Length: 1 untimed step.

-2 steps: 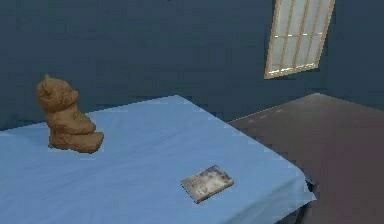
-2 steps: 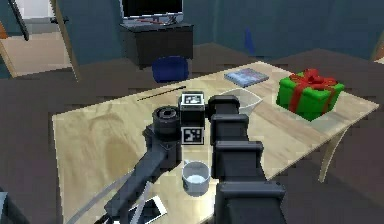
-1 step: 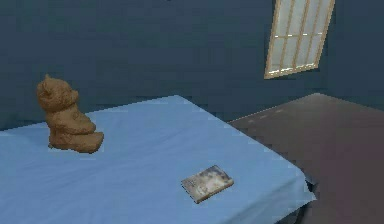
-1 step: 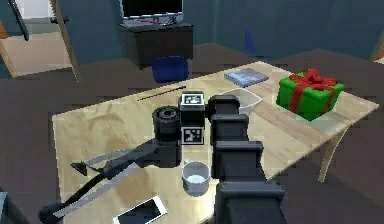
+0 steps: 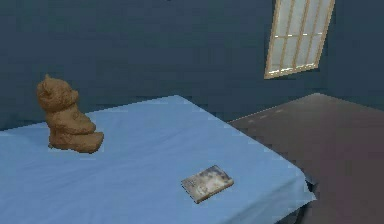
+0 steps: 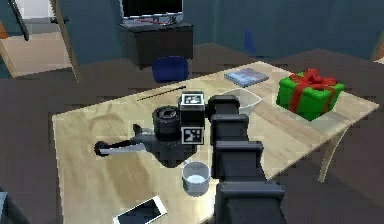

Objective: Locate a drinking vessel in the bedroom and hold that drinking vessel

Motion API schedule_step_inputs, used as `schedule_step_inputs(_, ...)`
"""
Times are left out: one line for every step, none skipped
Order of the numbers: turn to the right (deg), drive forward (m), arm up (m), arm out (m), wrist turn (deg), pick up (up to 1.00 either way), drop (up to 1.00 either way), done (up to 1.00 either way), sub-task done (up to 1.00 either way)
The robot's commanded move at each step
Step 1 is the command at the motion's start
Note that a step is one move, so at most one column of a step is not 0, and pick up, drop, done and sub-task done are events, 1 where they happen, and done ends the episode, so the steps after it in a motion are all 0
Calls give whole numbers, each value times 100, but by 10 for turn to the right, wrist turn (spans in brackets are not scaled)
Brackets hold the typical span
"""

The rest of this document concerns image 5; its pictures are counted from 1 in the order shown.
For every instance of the blue bed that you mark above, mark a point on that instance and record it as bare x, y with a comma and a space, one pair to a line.
140, 160

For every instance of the grey white book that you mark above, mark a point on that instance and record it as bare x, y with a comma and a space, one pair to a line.
206, 183

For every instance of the brown teddy bear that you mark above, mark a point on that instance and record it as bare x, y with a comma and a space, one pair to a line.
65, 116

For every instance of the wooden framed window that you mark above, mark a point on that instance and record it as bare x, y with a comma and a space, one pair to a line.
298, 35

